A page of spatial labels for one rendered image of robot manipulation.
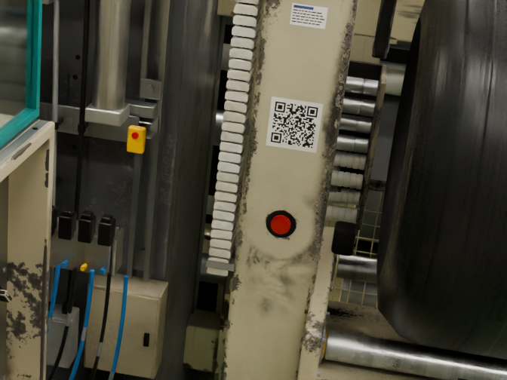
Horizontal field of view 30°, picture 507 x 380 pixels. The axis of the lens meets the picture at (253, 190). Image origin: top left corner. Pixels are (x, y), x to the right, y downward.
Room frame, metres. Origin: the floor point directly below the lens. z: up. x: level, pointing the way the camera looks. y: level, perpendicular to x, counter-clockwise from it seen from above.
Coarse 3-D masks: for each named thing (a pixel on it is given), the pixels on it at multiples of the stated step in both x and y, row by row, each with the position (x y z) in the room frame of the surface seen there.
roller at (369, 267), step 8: (344, 256) 1.52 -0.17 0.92; (352, 256) 1.52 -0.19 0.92; (360, 256) 1.53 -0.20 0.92; (344, 264) 1.51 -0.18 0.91; (352, 264) 1.51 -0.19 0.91; (360, 264) 1.51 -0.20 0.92; (368, 264) 1.51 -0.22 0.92; (336, 272) 1.51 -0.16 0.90; (344, 272) 1.51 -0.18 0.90; (352, 272) 1.50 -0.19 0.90; (360, 272) 1.50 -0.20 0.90; (368, 272) 1.50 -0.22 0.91; (360, 280) 1.51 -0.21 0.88; (368, 280) 1.50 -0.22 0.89; (376, 280) 1.50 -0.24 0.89
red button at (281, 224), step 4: (276, 216) 1.31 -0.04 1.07; (280, 216) 1.31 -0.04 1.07; (284, 216) 1.31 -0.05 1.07; (272, 220) 1.31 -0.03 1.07; (276, 220) 1.31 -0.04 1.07; (280, 220) 1.31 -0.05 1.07; (284, 220) 1.31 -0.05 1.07; (288, 220) 1.31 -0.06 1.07; (272, 224) 1.31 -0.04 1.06; (276, 224) 1.31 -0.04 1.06; (280, 224) 1.31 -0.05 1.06; (284, 224) 1.31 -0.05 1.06; (288, 224) 1.31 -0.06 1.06; (272, 228) 1.31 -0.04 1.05; (276, 228) 1.31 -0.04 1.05; (280, 228) 1.31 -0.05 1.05; (284, 228) 1.31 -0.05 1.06; (288, 228) 1.31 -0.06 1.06; (276, 232) 1.31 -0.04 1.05; (280, 232) 1.31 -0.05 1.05; (284, 232) 1.31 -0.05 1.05
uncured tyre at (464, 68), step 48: (432, 0) 1.33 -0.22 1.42; (480, 0) 1.26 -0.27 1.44; (432, 48) 1.22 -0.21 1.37; (480, 48) 1.18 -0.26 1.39; (432, 96) 1.17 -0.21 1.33; (480, 96) 1.14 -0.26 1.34; (432, 144) 1.13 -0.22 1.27; (480, 144) 1.11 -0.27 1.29; (432, 192) 1.11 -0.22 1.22; (480, 192) 1.09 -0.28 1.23; (384, 240) 1.45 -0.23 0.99; (432, 240) 1.10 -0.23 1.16; (480, 240) 1.09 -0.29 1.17; (384, 288) 1.20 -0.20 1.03; (432, 288) 1.11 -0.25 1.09; (480, 288) 1.09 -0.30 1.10; (432, 336) 1.16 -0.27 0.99; (480, 336) 1.14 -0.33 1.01
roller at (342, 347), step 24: (336, 336) 1.24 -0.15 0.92; (360, 336) 1.25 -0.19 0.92; (336, 360) 1.23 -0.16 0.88; (360, 360) 1.22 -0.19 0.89; (384, 360) 1.22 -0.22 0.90; (408, 360) 1.22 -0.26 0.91; (432, 360) 1.22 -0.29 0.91; (456, 360) 1.22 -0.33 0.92; (480, 360) 1.22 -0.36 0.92; (504, 360) 1.23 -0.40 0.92
